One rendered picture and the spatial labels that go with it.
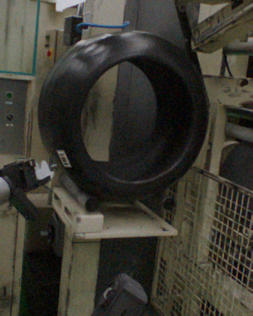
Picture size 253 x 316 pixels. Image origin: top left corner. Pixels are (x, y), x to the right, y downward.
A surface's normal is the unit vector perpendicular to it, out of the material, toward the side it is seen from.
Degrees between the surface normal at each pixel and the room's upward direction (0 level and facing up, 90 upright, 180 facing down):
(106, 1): 90
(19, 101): 90
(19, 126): 90
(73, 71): 67
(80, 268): 90
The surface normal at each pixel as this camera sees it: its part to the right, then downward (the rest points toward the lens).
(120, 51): 0.31, 0.02
